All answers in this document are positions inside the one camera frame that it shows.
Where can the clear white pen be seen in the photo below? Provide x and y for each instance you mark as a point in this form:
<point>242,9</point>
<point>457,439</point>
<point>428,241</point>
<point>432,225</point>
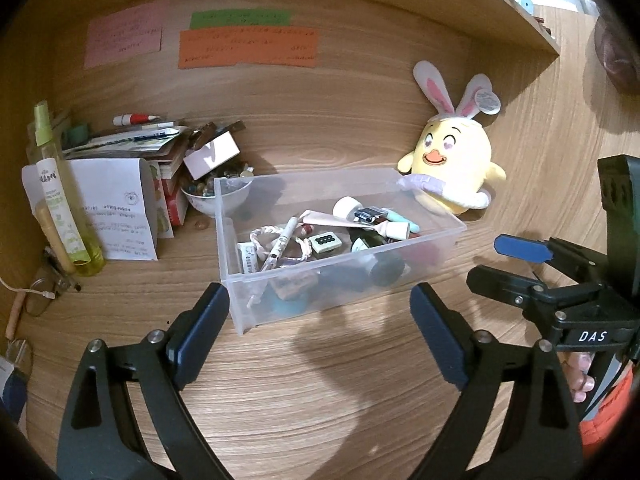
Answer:
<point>279,245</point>

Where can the yellow chick plush toy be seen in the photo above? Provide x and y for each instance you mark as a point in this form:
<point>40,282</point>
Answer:
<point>455,160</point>

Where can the stack of paper packets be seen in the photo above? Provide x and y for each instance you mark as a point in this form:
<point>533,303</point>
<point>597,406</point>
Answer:
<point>150,152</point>

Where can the green spray bottle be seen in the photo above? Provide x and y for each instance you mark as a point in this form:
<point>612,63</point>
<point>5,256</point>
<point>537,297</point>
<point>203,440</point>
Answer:
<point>95,255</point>

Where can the person's right hand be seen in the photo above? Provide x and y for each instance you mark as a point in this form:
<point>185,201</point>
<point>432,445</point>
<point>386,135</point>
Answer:
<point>580,385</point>

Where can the eyeglasses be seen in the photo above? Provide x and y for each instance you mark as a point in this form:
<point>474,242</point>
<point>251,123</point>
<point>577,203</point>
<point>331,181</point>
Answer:
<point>40,300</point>

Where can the white round bottle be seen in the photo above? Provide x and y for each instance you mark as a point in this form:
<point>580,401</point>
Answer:
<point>346,207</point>

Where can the white paper note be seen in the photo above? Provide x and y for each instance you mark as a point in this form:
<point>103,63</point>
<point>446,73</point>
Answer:
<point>120,200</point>

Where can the small red carton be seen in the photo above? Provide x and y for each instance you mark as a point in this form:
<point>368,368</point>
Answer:
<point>177,207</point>

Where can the light blue small tube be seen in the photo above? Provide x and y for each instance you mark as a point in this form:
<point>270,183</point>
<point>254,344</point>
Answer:
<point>400,217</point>

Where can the wooden shelf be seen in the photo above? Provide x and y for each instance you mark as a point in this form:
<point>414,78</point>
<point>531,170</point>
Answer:
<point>510,15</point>

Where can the wooden stick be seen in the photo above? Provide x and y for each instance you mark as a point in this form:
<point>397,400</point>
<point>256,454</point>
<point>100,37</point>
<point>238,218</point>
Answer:
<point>15,315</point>

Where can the dark green bottle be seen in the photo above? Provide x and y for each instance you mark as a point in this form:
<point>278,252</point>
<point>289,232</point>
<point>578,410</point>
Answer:
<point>385,270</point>

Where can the teal adhesive tape roll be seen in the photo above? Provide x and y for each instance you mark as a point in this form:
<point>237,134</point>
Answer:
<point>282,306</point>

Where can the small white labelled packet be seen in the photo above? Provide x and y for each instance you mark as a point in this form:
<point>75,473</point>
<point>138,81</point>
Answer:
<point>250,257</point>

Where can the green sticky note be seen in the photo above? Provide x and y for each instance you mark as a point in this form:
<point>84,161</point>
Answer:
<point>240,18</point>

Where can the person's right forearm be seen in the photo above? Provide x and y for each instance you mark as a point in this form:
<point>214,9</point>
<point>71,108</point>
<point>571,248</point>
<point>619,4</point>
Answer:
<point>607,420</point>

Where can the wooden tag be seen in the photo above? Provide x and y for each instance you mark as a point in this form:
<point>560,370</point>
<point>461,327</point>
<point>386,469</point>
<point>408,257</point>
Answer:
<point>295,287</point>

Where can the pink sticky note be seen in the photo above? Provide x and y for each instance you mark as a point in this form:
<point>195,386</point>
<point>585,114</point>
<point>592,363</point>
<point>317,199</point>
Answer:
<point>125,35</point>

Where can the white bowl with trinkets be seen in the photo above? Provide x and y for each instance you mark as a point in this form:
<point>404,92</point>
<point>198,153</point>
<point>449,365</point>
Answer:
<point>200,202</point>

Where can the white and green tube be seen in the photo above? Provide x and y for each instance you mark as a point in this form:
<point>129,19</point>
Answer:
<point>60,210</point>

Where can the orange sticky note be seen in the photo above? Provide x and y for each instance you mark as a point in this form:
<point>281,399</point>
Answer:
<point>245,47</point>

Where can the pink cosmetic tube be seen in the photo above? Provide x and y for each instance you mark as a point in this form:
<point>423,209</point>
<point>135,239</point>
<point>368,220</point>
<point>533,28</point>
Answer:
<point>325,219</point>

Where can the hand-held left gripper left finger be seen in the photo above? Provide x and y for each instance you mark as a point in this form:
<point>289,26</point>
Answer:
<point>200,340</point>

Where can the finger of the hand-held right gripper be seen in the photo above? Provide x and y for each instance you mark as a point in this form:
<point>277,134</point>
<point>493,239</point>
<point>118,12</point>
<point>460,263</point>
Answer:
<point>520,247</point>
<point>500,285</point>

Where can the small white box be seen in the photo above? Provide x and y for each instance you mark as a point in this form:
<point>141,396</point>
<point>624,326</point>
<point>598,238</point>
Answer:
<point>212,155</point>

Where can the fruit print carton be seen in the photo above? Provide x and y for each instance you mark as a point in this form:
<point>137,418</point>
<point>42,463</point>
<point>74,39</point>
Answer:
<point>162,210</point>

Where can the beige tube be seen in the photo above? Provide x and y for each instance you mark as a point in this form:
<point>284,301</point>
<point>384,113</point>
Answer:
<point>52,240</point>

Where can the mahjong tile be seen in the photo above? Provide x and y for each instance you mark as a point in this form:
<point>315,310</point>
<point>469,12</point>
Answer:
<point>325,243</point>

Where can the blue battery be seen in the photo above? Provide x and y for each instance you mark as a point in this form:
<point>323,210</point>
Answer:
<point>368,215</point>

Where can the red and white marker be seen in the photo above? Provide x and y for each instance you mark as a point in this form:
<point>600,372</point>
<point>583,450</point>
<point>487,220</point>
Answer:
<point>132,119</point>

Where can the dark brown round object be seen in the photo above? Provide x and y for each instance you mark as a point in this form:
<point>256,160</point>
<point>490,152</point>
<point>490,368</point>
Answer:
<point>620,55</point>

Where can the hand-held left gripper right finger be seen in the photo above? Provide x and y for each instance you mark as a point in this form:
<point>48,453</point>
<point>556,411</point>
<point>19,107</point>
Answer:
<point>440,340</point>

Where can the clear plastic storage box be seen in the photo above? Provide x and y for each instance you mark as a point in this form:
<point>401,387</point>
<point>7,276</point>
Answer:
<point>225,240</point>

